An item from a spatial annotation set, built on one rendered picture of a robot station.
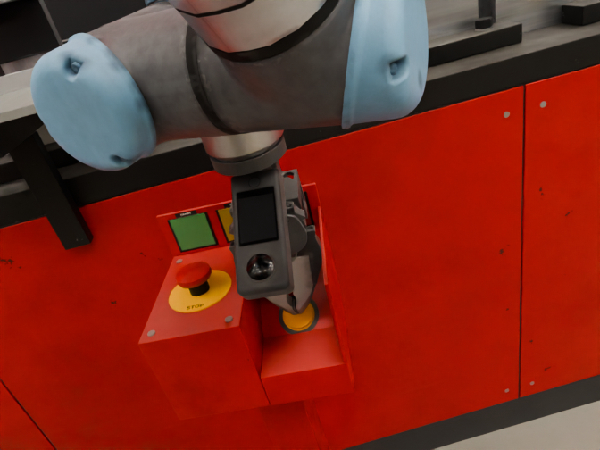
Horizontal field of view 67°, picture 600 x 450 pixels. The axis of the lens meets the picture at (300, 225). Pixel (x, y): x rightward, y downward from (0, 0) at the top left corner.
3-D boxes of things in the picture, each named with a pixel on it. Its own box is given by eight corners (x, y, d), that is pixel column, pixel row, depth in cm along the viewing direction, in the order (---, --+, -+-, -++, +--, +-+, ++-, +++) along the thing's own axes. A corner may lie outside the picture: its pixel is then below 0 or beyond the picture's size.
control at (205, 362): (179, 420, 51) (111, 298, 43) (204, 322, 65) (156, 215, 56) (354, 392, 49) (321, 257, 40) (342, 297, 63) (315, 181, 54)
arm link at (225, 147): (272, 105, 36) (176, 128, 37) (287, 155, 39) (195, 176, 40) (274, 76, 43) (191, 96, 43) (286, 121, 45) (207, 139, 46)
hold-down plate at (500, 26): (343, 91, 73) (339, 71, 71) (335, 84, 77) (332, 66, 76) (522, 42, 73) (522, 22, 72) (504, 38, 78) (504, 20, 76)
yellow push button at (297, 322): (287, 336, 54) (284, 332, 53) (284, 305, 56) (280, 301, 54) (319, 330, 54) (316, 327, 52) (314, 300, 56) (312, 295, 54)
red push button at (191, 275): (181, 309, 50) (169, 284, 48) (188, 287, 53) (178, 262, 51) (216, 303, 49) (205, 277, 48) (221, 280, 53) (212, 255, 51)
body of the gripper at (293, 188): (311, 212, 53) (286, 114, 46) (315, 258, 46) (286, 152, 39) (247, 224, 54) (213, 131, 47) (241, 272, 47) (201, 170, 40)
